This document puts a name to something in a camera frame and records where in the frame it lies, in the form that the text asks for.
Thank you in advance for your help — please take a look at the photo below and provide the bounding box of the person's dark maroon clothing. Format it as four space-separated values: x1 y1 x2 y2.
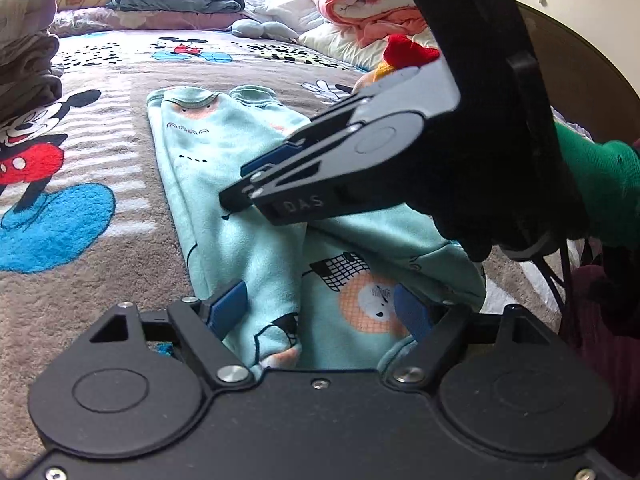
559 237 640 480

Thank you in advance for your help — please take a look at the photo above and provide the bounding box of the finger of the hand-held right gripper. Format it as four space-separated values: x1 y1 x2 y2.
219 161 352 227
241 96 382 177

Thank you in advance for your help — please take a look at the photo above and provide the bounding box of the light blue plush pillow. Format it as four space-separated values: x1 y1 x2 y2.
227 17 301 44

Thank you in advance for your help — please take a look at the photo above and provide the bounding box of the person's right forearm green sleeve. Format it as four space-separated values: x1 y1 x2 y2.
552 122 640 247

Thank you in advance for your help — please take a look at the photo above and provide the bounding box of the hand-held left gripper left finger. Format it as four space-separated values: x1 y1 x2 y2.
89 279 256 392

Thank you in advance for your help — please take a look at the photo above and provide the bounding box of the white pillow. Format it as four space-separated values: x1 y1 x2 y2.
244 0 331 32

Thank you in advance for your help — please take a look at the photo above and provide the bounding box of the purple garment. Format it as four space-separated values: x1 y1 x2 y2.
550 106 597 142

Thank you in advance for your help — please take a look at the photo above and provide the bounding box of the folded yellow sweater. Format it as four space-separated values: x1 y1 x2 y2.
352 61 397 94

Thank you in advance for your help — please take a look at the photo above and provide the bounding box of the cartoon mouse printed blanket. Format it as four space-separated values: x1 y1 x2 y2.
0 25 568 461

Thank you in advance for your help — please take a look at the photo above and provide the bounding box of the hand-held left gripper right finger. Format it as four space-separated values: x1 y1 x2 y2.
382 284 557 391

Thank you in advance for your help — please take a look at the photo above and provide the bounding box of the mint green printed garment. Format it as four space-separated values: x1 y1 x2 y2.
146 85 488 368

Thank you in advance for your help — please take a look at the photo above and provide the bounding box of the dark round board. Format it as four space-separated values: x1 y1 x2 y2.
515 2 640 147

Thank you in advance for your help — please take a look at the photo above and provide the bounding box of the pile of grey clothes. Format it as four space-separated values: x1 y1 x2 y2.
0 0 64 127

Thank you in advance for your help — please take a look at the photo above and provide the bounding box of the purple ruffled pillow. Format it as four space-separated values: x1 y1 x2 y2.
47 7 242 37

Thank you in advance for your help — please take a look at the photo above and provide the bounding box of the folded red sweater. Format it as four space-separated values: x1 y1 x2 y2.
382 34 441 69

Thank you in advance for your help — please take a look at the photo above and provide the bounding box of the cream quilt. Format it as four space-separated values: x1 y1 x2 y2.
297 24 437 72

